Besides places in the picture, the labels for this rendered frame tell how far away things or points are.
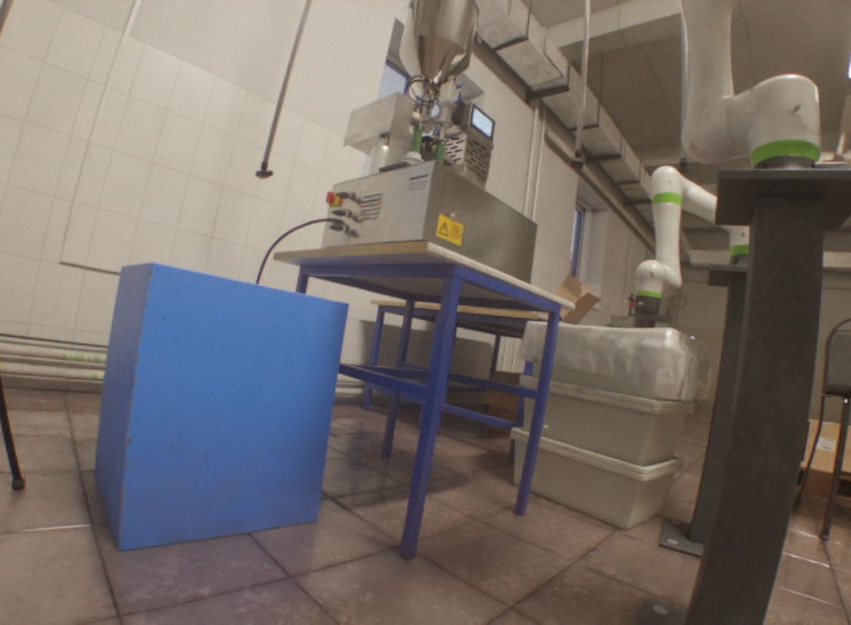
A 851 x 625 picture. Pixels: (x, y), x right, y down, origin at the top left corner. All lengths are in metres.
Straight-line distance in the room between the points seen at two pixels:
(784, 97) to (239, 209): 2.44
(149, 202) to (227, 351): 1.62
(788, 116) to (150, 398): 1.36
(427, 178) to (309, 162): 1.80
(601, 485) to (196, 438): 1.29
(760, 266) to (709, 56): 0.54
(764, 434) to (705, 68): 0.81
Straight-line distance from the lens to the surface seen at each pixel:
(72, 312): 2.44
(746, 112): 1.07
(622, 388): 1.60
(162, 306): 0.94
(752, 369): 0.89
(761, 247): 0.93
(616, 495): 1.63
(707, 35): 1.26
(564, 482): 1.73
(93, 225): 2.45
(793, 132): 1.02
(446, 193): 1.23
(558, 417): 1.72
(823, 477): 3.11
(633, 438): 1.58
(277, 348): 1.04
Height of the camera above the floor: 0.54
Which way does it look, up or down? 3 degrees up
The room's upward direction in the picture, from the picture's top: 9 degrees clockwise
